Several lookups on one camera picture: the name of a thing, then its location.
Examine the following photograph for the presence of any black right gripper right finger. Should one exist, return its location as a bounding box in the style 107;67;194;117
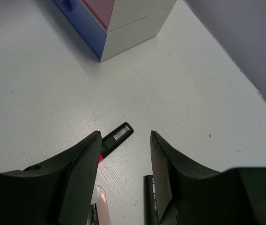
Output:
150;131;266;225

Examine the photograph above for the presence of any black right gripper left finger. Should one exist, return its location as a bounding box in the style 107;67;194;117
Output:
0;131;102;225

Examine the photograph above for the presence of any pink eraser with white core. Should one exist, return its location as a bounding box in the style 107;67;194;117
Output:
89;185;111;225

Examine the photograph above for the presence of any pink cap black highlighter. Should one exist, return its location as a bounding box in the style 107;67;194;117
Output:
99;122;134;162

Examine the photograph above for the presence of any green cap black highlighter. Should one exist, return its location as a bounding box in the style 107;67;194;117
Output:
144;175;161;225

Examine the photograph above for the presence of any purple blue drawer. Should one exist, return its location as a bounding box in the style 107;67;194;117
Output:
53;0;107;61

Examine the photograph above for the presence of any pink drawer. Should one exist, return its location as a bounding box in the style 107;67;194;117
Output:
83;0;115;30

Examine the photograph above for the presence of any white drawer cabinet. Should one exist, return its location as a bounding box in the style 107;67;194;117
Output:
100;0;176;62

